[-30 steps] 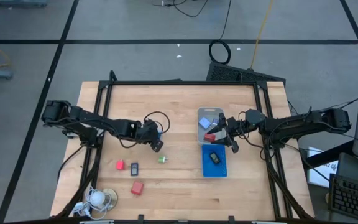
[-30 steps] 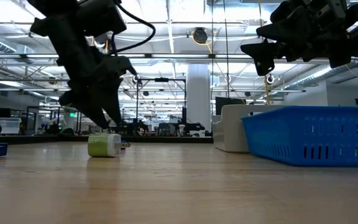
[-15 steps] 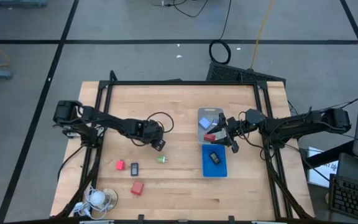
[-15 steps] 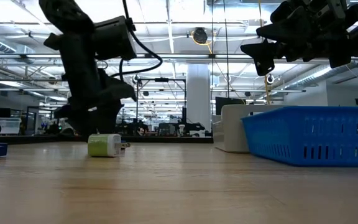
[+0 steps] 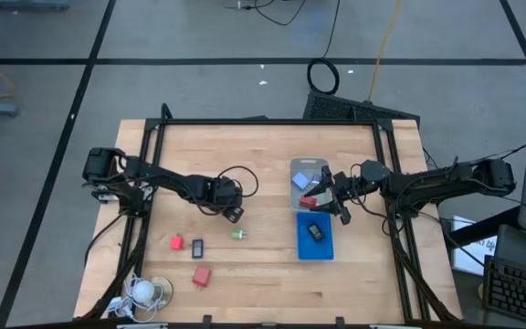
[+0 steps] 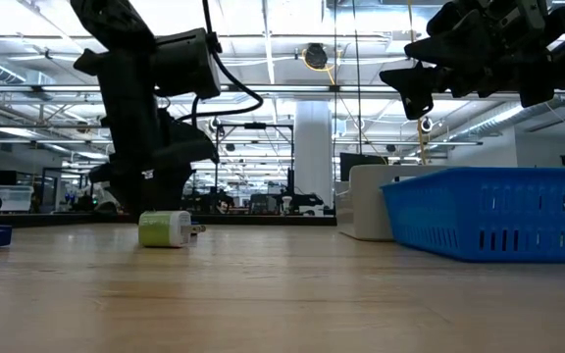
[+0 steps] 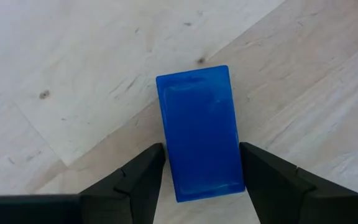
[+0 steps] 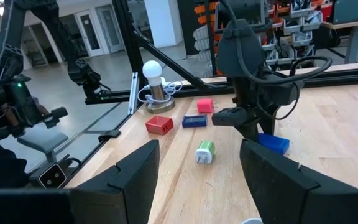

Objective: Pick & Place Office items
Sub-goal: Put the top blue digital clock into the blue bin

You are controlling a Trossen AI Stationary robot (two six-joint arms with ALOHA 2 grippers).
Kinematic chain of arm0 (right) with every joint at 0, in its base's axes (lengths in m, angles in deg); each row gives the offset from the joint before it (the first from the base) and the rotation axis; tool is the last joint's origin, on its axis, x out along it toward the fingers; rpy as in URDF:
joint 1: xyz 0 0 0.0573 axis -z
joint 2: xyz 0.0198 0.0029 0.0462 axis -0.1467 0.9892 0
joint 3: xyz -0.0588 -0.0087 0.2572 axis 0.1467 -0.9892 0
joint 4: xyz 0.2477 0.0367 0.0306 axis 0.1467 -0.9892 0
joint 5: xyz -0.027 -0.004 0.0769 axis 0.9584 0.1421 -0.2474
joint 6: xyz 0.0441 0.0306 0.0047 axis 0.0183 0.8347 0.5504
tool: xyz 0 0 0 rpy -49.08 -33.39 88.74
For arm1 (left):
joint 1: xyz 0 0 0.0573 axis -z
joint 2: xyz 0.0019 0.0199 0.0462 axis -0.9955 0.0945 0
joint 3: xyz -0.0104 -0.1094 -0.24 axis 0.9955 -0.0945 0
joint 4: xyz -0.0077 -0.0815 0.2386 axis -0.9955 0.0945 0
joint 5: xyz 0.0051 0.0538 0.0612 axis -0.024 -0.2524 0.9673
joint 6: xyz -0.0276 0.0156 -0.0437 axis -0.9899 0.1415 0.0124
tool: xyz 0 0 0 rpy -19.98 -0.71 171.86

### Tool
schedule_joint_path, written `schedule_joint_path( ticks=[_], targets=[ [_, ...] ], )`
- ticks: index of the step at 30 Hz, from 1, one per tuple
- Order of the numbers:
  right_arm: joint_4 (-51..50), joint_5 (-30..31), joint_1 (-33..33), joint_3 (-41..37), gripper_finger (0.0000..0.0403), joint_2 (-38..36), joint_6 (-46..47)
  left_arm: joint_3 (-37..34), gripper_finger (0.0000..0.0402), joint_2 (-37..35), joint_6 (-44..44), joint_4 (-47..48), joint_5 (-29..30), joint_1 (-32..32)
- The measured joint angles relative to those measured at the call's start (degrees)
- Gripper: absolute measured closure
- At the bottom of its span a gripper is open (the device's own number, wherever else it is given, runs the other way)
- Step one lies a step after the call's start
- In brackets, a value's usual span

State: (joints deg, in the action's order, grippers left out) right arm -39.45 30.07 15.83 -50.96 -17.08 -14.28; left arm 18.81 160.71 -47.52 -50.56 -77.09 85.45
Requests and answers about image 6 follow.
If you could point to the blue plastic basket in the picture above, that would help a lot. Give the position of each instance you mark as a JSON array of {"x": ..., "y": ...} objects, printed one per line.
[{"x": 488, "y": 216}]

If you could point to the white plastic tray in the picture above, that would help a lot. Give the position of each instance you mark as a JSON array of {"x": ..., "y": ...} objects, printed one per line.
[{"x": 363, "y": 206}]

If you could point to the black background rig frame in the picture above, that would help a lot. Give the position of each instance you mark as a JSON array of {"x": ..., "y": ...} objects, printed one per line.
[{"x": 253, "y": 126}]

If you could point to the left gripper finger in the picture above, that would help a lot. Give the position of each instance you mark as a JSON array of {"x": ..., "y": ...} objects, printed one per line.
[
  {"x": 170, "y": 196},
  {"x": 133, "y": 198}
]

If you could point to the small round ceiling reel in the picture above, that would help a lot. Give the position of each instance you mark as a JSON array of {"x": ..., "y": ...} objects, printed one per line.
[
  {"x": 426, "y": 125},
  {"x": 216, "y": 123}
]

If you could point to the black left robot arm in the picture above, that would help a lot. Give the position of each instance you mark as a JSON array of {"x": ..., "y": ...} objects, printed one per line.
[{"x": 125, "y": 98}]

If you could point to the clear plastic storage bin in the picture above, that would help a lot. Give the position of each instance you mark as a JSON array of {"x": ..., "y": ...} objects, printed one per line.
[{"x": 13, "y": 198}]

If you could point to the white building column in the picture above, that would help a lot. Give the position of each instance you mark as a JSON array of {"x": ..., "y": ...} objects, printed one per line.
[{"x": 313, "y": 147}]

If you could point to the black background robot arm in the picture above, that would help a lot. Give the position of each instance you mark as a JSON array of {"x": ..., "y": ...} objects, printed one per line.
[
  {"x": 307, "y": 202},
  {"x": 216, "y": 202}
]

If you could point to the green white USB charger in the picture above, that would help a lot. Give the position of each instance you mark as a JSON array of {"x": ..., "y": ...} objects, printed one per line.
[{"x": 157, "y": 229}]

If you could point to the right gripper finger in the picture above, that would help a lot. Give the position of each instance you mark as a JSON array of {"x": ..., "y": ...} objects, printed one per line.
[
  {"x": 417, "y": 85},
  {"x": 459, "y": 41}
]

